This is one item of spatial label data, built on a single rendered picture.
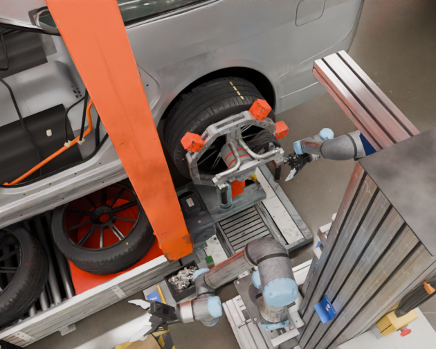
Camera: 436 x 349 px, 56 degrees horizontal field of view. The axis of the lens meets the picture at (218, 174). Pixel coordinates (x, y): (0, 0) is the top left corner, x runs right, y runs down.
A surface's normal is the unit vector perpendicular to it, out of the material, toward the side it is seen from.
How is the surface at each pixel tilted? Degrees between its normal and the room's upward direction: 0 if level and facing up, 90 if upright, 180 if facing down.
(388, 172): 0
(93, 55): 90
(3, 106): 50
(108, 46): 90
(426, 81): 0
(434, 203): 0
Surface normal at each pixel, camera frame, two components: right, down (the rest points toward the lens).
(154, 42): 0.41, 0.66
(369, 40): -0.07, -0.54
